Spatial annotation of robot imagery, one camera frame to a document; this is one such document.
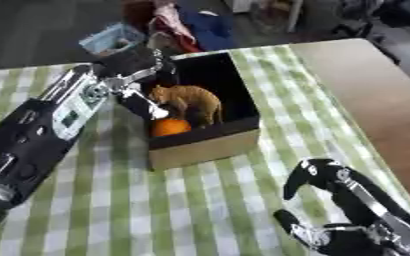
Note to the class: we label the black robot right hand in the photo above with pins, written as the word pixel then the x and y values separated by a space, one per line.
pixel 354 200

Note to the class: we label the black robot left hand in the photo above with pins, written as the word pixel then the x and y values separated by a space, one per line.
pixel 134 70

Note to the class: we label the orange toy cat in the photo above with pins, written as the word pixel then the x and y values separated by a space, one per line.
pixel 190 99

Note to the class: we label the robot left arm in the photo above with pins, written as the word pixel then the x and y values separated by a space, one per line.
pixel 33 126

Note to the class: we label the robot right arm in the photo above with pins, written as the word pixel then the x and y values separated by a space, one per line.
pixel 405 239

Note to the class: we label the cardboard box with black inside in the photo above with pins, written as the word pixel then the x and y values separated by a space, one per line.
pixel 205 110

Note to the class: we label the light blue basket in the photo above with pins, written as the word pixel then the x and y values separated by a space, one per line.
pixel 110 38

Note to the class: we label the orange toy fruit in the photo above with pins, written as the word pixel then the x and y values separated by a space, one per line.
pixel 170 127

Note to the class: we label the pile of clothes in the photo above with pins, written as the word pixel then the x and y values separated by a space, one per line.
pixel 185 25

